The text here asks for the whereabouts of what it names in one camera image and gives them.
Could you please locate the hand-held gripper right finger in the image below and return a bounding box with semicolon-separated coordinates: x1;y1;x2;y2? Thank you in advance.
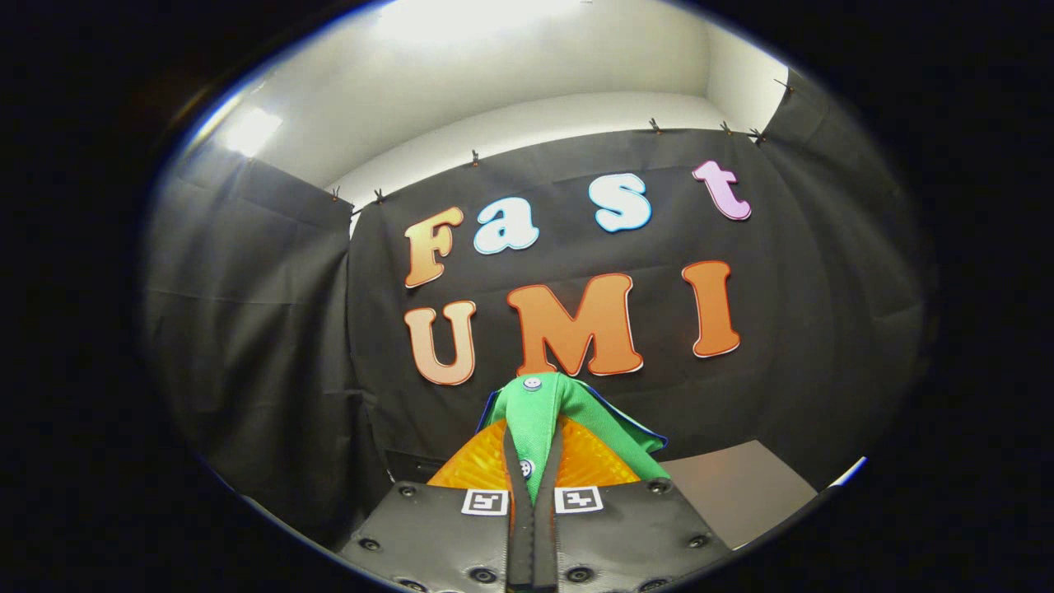
535;416;734;593

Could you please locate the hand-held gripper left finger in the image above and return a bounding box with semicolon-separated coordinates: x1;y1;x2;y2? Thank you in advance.
336;416;536;593

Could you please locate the green polo shirt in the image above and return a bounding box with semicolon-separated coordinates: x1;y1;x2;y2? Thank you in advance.
478;371;672;505

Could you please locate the black backdrop cloth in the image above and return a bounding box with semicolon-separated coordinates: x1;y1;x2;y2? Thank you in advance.
140;70;940;553

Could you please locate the row of black cloth clips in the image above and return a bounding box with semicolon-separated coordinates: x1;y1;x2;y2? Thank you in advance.
329;78;795;203

